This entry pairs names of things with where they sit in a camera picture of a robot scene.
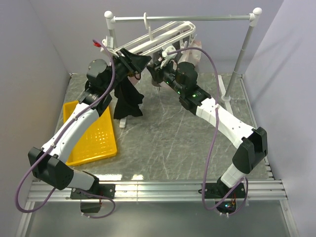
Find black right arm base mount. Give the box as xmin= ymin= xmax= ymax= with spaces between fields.
xmin=204 ymin=182 xmax=246 ymax=199

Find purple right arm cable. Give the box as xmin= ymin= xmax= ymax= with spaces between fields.
xmin=167 ymin=47 xmax=249 ymax=212

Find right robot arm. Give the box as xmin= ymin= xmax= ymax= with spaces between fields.
xmin=147 ymin=62 xmax=268 ymax=198

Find white rack left foot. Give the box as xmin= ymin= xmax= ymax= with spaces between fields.
xmin=119 ymin=117 xmax=127 ymax=128

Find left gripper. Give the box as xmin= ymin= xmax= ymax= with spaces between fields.
xmin=104 ymin=47 xmax=152 ymax=93

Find metal clothes rack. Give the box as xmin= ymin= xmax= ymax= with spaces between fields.
xmin=104 ymin=7 xmax=262 ymax=102

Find pink underwear black trim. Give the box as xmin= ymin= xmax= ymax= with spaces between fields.
xmin=128 ymin=74 xmax=141 ymax=85

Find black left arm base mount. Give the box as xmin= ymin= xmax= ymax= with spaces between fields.
xmin=70 ymin=183 xmax=116 ymax=199

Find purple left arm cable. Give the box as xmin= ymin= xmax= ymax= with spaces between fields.
xmin=15 ymin=38 xmax=117 ymax=219

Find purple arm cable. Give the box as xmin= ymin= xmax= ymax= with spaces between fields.
xmin=167 ymin=47 xmax=249 ymax=212
xmin=15 ymin=38 xmax=117 ymax=219

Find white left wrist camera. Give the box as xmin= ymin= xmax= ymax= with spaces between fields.
xmin=101 ymin=36 xmax=117 ymax=56

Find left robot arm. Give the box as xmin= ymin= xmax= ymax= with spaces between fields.
xmin=28 ymin=48 xmax=152 ymax=198

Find aluminium table edge rail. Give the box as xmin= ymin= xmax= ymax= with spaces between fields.
xmin=27 ymin=180 xmax=288 ymax=202

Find white clip hanger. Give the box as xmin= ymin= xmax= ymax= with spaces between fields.
xmin=114 ymin=13 xmax=196 ymax=55

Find white underwear pink trim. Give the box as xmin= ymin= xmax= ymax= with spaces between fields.
xmin=177 ymin=40 xmax=202 ymax=67

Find grey striped underwear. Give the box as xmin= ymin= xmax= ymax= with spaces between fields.
xmin=152 ymin=36 xmax=194 ymax=67

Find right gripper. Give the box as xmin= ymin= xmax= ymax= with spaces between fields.
xmin=146 ymin=59 xmax=184 ymax=96

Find yellow plastic tray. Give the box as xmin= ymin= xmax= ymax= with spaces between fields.
xmin=58 ymin=108 xmax=117 ymax=166

